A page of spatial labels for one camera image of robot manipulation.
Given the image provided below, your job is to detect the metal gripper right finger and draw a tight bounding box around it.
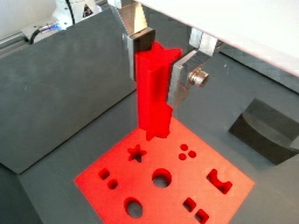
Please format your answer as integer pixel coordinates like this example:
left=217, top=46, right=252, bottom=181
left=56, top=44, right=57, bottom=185
left=167, top=28, right=223, bottom=108

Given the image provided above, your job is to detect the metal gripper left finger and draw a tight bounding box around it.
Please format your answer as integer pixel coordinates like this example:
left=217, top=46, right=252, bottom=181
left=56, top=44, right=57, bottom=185
left=109, top=0, right=154, bottom=80

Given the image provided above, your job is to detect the red star-shaped peg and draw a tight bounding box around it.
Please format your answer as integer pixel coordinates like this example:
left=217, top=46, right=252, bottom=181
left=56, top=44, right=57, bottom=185
left=134, top=42, right=183, bottom=141

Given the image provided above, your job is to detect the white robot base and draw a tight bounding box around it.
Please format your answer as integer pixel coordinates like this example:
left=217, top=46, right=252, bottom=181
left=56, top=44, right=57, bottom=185
left=52, top=0, right=101, bottom=30

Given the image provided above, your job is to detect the black foam block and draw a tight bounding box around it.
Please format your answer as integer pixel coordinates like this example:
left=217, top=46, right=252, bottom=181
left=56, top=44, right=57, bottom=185
left=228, top=99, right=299, bottom=165

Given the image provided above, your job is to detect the red shape-sorting board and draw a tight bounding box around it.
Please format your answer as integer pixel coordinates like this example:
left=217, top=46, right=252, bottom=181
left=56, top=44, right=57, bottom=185
left=74, top=120, right=255, bottom=224

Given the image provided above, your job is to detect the black cable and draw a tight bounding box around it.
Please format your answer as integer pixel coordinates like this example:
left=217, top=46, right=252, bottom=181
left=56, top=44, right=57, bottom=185
left=28, top=24, right=53, bottom=46

